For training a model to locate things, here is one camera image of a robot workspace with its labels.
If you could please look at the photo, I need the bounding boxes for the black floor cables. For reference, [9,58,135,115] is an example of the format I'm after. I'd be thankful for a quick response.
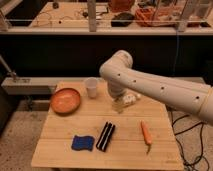
[170,111,212,171]

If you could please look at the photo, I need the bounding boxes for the white plastic bottle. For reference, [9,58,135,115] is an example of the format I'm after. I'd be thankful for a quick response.
[119,93,141,108]

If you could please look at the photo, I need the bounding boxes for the white plastic cup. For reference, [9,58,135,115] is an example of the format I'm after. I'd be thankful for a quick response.
[84,77,98,98]

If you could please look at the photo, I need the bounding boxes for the black white striped eraser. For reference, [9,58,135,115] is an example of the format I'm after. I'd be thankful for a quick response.
[96,122,115,152]

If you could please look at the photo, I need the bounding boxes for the grey metal rail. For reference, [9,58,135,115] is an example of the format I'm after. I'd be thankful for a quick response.
[1,77,206,96]

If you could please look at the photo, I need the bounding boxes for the blue hanging cable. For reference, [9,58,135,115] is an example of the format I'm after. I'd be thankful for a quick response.
[172,32,180,78]

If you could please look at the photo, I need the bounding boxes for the black pouch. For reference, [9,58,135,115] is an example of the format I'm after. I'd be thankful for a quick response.
[111,12,134,27]

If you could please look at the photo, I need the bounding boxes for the orange carrot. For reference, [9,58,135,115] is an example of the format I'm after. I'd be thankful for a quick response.
[140,121,152,155]

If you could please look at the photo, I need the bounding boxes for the metal frame post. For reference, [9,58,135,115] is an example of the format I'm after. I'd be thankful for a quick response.
[87,0,96,32]

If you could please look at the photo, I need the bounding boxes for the orange plate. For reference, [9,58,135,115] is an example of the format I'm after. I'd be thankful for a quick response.
[50,88,81,115]

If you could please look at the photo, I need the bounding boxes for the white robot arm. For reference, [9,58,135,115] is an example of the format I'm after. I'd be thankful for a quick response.
[99,50,213,126]

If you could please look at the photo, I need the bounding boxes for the blue sponge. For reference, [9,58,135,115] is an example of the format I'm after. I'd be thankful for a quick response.
[71,135,95,151]

